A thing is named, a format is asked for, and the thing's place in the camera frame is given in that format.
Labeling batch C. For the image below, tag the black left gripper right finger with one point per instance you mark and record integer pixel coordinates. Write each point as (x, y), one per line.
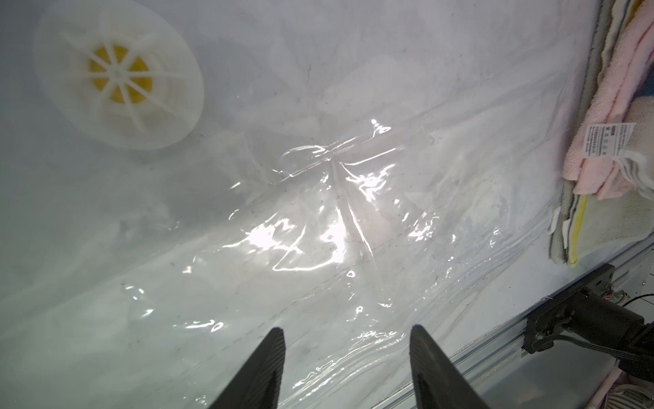
(436, 381)

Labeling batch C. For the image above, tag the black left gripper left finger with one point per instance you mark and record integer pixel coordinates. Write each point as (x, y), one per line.
(257, 384)

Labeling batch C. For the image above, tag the clear plastic vacuum bag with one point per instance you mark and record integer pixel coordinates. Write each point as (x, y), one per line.
(359, 167)

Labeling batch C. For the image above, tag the blue and beige towel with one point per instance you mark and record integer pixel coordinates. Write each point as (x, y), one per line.
(636, 158)

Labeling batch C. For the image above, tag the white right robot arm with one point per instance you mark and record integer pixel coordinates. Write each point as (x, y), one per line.
(609, 325)

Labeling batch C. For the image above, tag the pale yellow folded towel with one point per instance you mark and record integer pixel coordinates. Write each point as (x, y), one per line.
(583, 224)

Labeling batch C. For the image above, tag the pink folded towel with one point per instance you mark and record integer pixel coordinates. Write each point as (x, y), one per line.
(630, 63)

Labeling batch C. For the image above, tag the white vacuum bag valve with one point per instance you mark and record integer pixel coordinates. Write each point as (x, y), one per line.
(119, 72)

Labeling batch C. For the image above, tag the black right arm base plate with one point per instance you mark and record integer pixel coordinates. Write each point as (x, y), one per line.
(548, 317)

